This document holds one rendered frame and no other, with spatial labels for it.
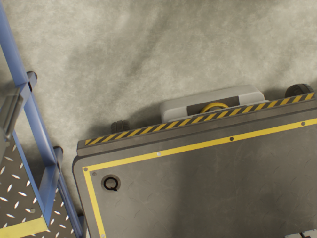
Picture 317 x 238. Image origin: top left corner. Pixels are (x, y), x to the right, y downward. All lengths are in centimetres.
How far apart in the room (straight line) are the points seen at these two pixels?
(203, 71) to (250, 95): 17
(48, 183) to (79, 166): 14
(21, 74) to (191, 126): 43
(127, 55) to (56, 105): 23
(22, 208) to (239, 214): 48
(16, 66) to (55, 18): 18
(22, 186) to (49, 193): 13
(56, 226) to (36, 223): 24
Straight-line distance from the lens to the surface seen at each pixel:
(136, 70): 136
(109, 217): 115
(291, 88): 137
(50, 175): 125
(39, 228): 108
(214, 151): 111
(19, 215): 108
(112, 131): 128
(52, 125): 141
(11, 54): 124
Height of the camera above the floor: 133
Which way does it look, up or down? 71 degrees down
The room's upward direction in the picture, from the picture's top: 164 degrees clockwise
